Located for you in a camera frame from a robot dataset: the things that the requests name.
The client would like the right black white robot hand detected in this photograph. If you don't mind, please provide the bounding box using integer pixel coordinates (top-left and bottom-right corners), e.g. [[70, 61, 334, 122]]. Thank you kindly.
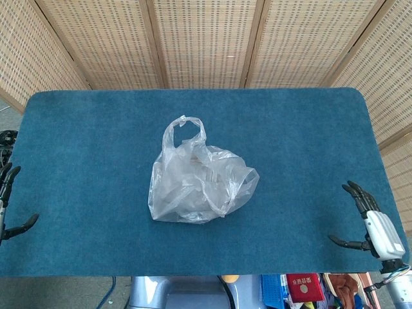
[[328, 180, 407, 262]]

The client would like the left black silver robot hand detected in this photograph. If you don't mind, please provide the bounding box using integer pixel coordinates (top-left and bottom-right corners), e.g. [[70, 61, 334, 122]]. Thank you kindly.
[[0, 162, 40, 241]]

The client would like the clear plastic bag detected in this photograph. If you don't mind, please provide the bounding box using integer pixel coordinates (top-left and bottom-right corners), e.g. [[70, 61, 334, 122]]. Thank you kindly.
[[147, 114, 260, 225]]

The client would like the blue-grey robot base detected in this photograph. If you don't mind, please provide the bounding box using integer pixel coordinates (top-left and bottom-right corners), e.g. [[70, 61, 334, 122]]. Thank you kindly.
[[128, 276, 262, 309]]

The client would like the brown cloth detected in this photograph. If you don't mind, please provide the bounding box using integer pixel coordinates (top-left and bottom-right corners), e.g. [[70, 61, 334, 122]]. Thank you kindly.
[[330, 274, 365, 309]]

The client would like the red booklet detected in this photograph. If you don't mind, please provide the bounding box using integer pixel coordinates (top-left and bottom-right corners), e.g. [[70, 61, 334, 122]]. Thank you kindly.
[[286, 273, 324, 304]]

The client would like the blue plastic basket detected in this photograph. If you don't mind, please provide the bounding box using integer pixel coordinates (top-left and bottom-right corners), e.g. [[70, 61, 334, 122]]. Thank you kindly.
[[261, 274, 288, 309]]

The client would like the woven bamboo folding screen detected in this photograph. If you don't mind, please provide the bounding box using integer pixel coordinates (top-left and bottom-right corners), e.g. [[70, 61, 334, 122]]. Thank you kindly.
[[0, 0, 412, 232]]

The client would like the black device with cables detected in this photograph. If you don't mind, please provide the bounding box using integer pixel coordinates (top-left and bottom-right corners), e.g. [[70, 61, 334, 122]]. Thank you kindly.
[[0, 129, 19, 146]]

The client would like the blue floor cable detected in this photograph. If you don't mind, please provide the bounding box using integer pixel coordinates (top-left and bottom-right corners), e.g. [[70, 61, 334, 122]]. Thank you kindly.
[[95, 276, 117, 309]]

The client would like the black base cable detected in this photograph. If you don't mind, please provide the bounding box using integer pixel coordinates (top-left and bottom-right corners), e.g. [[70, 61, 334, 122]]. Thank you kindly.
[[218, 276, 238, 309]]

